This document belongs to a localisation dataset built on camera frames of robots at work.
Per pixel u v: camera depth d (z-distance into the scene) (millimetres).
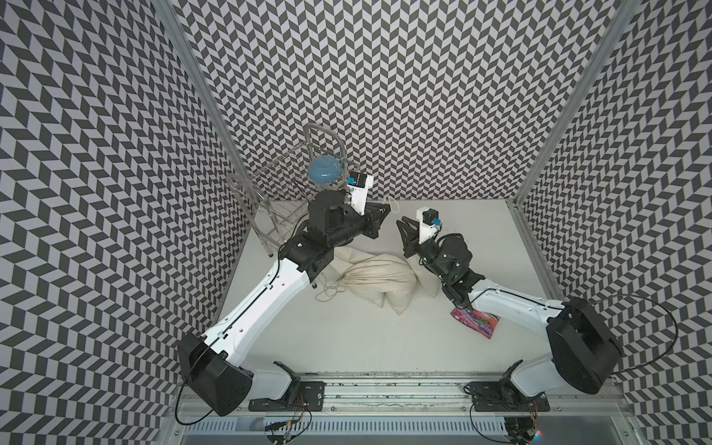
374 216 581
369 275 838
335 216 510
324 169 871
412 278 878
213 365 376
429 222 643
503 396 656
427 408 722
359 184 587
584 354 428
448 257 598
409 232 748
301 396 719
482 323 846
